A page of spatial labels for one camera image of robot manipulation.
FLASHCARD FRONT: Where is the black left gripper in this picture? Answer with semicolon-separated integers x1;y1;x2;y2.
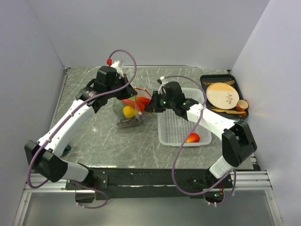
106;73;138;100

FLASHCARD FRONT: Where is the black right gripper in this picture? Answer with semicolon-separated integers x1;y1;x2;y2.
144;90;175;113

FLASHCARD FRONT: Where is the red orange mango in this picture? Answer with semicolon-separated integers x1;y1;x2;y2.
136;96;151;106

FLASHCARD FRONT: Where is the orange carrot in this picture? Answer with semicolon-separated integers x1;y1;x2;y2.
121;99;145;112

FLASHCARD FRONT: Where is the clear zip top bag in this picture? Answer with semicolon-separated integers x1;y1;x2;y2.
112;88;152;129

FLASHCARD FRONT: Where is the yellow bell pepper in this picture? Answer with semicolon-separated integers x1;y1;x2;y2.
123;105;135;119

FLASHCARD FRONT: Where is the dark purple grape bunch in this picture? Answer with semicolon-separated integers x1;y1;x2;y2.
117;117;142;128

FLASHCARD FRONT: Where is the green netted melon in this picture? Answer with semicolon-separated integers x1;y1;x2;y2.
112;98;126;120

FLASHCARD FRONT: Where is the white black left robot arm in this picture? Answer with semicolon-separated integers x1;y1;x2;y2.
24;62;137;189

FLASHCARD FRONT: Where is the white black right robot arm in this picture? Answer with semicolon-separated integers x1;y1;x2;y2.
145;81;257;187

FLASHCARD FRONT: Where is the white plastic perforated basket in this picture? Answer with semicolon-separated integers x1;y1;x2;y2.
156;87;212;147

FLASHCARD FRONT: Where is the peach and cream plate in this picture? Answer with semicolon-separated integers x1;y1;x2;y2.
206;82;239;110

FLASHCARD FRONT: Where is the dark green ceramic mug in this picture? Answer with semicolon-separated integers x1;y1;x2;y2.
61;145;72;156

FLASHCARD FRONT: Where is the gold knife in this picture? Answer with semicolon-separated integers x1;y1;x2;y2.
225;80;235;85

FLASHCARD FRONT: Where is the black rectangular tray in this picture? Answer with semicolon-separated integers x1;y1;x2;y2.
200;74;248;120

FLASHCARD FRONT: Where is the brown ceramic cup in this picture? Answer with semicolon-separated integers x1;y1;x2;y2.
236;99;249;112

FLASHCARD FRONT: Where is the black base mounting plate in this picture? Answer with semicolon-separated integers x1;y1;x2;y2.
37;162;261;201

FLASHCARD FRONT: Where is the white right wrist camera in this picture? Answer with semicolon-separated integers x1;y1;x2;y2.
157;76;168;93

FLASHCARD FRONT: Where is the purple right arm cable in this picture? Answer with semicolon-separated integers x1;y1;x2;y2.
161;75;237;209

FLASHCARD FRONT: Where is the aluminium frame rail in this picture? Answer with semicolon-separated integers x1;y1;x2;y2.
23;171;272;193

